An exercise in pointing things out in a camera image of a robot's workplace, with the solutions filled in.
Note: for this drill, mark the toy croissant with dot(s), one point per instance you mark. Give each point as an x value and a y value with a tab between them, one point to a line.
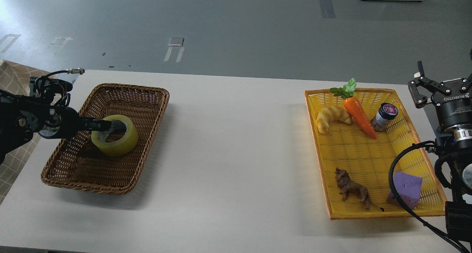
330	114

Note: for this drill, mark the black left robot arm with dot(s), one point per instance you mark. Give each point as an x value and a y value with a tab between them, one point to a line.
45	111

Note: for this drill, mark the small dark jar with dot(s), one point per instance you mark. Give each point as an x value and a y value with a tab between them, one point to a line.
385	115

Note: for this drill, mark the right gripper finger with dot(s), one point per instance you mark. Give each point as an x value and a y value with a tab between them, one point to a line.
433	87
466	84

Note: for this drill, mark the beige checkered cloth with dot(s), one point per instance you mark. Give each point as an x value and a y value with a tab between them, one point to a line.
14	78

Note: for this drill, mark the brown toy lion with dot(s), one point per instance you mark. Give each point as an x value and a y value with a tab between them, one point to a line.
347	186

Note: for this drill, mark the yellow plastic basket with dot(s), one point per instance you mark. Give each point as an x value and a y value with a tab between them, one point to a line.
366	160

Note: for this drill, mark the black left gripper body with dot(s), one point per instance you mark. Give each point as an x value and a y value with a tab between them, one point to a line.
63	124

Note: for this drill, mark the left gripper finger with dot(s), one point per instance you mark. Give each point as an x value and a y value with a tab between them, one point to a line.
99	128
90	121

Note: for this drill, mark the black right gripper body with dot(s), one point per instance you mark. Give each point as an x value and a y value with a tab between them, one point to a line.
454	110

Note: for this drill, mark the orange toy carrot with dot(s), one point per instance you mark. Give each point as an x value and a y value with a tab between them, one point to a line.
353	106

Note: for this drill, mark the yellow tape roll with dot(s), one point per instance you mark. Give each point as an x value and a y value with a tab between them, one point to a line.
121	146

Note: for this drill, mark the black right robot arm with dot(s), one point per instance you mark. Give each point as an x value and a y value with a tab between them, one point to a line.
453	143

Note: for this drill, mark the brown wicker basket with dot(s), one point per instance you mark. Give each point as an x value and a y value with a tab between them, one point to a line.
78	164

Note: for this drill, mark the purple foam block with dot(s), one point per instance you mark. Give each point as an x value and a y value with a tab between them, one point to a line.
408	187

